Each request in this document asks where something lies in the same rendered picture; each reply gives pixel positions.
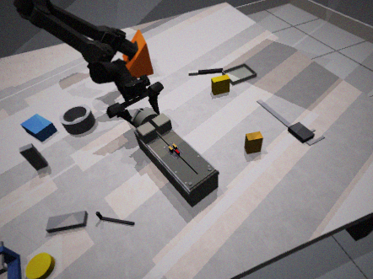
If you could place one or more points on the yellow round disc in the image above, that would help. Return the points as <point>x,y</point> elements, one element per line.
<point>40,266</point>

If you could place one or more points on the yellow cube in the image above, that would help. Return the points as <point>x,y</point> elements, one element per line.
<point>220,85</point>

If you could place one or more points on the blue rectangular block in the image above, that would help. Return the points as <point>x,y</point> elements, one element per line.
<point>39,127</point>

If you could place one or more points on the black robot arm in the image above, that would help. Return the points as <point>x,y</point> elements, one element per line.
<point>98,52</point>

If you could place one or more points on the grey hollow cylinder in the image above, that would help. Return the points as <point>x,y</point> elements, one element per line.
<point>72,113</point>

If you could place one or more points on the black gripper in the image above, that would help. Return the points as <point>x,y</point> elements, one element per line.
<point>119,109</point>

